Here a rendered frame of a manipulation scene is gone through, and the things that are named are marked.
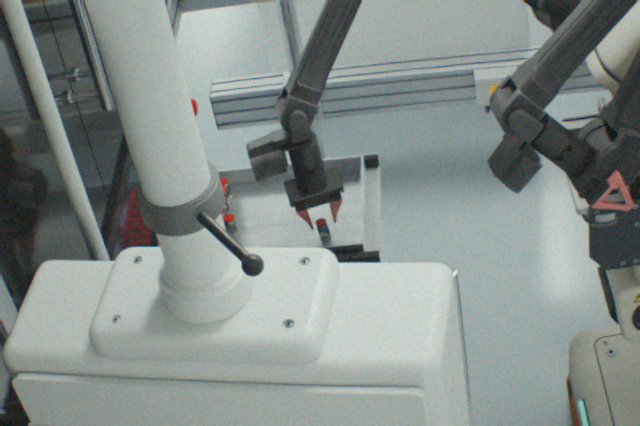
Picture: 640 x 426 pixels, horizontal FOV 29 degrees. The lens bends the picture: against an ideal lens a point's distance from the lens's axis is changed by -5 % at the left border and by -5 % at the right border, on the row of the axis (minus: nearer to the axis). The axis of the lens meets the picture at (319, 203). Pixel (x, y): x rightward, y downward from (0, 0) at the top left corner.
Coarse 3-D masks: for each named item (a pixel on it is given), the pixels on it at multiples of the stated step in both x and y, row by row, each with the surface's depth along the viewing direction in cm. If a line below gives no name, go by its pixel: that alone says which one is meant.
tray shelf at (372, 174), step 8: (368, 168) 257; (376, 168) 257; (368, 176) 255; (376, 176) 255; (368, 184) 253; (376, 184) 253; (368, 192) 252; (376, 192) 251; (368, 200) 250; (376, 200) 249; (368, 208) 248; (376, 208) 248; (368, 216) 246; (376, 216) 246; (368, 224) 245; (376, 224) 244; (368, 232) 243; (376, 232) 242; (368, 240) 241; (376, 240) 241; (368, 248) 239; (376, 248) 239
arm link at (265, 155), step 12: (288, 120) 222; (300, 120) 222; (276, 132) 228; (300, 132) 222; (252, 144) 227; (264, 144) 225; (276, 144) 225; (252, 156) 226; (264, 156) 226; (276, 156) 226; (264, 168) 226; (276, 168) 226
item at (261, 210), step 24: (240, 168) 258; (288, 168) 257; (336, 168) 257; (360, 168) 257; (240, 192) 258; (264, 192) 256; (360, 192) 252; (240, 216) 252; (264, 216) 251; (288, 216) 250; (312, 216) 249; (336, 216) 247; (360, 216) 246; (240, 240) 247; (264, 240) 246; (288, 240) 244; (312, 240) 243; (336, 240) 242; (360, 240) 241
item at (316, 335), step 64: (128, 256) 140; (320, 256) 136; (64, 320) 139; (128, 320) 133; (256, 320) 130; (320, 320) 129; (384, 320) 132; (448, 320) 133; (64, 384) 136; (128, 384) 134; (192, 384) 132; (256, 384) 131; (320, 384) 130; (384, 384) 128; (448, 384) 133
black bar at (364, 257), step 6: (366, 252) 236; (372, 252) 236; (378, 252) 235; (336, 258) 236; (342, 258) 236; (348, 258) 235; (354, 258) 235; (360, 258) 235; (366, 258) 235; (372, 258) 235; (378, 258) 235
